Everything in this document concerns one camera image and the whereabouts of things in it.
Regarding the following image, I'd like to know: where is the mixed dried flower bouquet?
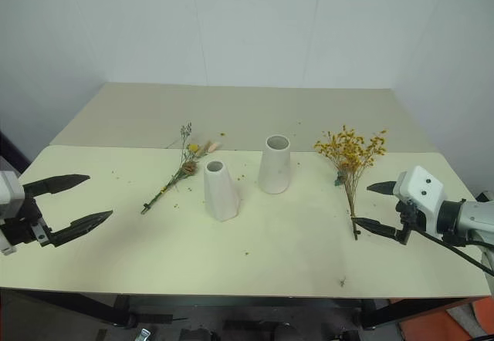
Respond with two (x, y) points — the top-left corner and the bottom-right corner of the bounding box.
(140, 121), (223, 216)

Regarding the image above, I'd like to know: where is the orange sheet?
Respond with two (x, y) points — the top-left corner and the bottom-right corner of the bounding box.
(397, 296), (494, 341)

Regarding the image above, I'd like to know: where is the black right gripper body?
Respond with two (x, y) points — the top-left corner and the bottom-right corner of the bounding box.
(394, 200), (418, 245)

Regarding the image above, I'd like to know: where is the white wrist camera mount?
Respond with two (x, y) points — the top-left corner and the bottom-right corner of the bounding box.
(393, 165), (448, 238)
(0, 170), (25, 256)

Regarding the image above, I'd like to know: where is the black table frame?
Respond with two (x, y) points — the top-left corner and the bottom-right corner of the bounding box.
(0, 285), (480, 333)

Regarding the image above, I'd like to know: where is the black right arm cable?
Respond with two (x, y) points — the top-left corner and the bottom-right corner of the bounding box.
(414, 230), (494, 277)

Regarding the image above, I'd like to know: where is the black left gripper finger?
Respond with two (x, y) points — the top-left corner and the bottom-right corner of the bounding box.
(22, 174), (92, 200)
(49, 210), (114, 248)

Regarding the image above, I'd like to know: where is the tall round white vase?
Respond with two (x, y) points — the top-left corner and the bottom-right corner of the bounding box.
(257, 134), (292, 195)

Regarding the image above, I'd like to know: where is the small angular white vase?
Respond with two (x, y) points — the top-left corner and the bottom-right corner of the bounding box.
(202, 160), (245, 224)

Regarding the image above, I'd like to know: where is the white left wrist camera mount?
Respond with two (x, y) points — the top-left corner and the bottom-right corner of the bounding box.
(0, 170), (25, 256)

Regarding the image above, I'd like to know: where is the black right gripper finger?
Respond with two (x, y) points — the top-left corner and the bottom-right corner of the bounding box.
(366, 180), (398, 198)
(354, 217), (401, 241)

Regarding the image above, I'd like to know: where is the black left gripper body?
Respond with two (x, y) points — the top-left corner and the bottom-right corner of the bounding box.
(0, 197), (53, 247)

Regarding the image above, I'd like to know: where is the yellow dried flower bouquet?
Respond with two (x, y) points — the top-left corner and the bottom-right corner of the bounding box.
(313, 124), (388, 241)

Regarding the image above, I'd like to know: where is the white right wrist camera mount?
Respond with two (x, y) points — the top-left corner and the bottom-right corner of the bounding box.
(393, 165), (448, 238)

